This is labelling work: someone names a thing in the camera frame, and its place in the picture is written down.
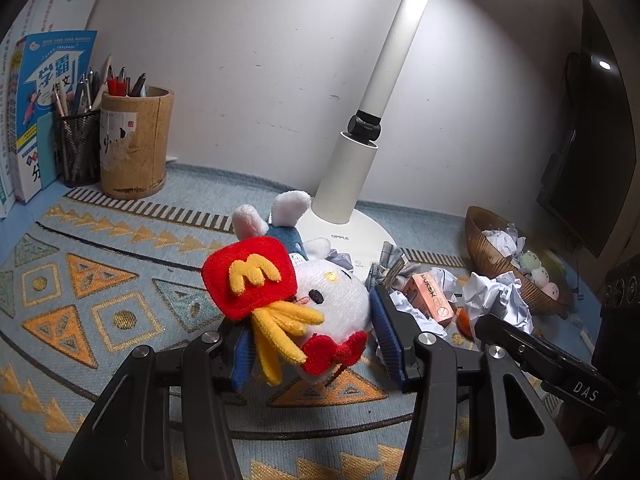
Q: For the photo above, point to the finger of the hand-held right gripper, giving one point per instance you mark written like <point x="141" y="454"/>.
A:
<point x="525" y="350"/>

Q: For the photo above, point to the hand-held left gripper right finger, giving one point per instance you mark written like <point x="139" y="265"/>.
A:
<point x="387" y="330"/>

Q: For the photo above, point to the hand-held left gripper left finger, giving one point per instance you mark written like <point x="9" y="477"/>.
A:
<point x="245" y="360"/>

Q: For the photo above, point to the white bunny plush red hat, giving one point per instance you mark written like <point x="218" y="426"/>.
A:
<point x="335" y="310"/>

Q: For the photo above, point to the three-bear skewer plush toy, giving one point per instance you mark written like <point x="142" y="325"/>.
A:
<point x="540" y="275"/>

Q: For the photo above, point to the large white paper ball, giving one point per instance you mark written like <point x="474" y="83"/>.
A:
<point x="502" y="242"/>

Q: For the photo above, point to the brown ribbed basket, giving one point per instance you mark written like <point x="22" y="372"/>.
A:
<point x="477" y="240"/>

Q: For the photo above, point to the orange eraser box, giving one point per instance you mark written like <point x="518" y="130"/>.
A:
<point x="430" y="297"/>

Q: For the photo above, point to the grey plaid bow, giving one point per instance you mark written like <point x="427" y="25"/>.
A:
<point x="387" y="265"/>

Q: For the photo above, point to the orange mandarin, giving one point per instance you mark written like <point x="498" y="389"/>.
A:
<point x="466" y="322"/>

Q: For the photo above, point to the green round object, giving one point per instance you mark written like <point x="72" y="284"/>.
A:
<point x="556" y="262"/>

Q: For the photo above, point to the patterned blue table mat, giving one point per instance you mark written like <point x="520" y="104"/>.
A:
<point x="120" y="280"/>

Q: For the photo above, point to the white desk lamp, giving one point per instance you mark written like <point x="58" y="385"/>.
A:
<point x="350" y="180"/>

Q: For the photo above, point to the black monitor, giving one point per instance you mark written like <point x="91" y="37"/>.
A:
<point x="595" y="160"/>

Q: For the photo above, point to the bamboo pen holder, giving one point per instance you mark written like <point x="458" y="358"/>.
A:
<point x="135" y="150"/>

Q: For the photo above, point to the black mesh pen holder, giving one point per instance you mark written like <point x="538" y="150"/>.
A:
<point x="80" y="150"/>

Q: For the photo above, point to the bunch of red black pens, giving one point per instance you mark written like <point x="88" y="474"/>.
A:
<point x="120" y="85"/>

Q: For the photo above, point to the bunch of assorted pens pencils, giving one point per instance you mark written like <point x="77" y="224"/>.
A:
<point x="82" y="95"/>

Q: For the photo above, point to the blue book set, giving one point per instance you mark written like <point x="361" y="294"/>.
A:
<point x="50" y="75"/>

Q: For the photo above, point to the stack of white workbooks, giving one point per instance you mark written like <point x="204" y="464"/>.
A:
<point x="65" y="0"/>

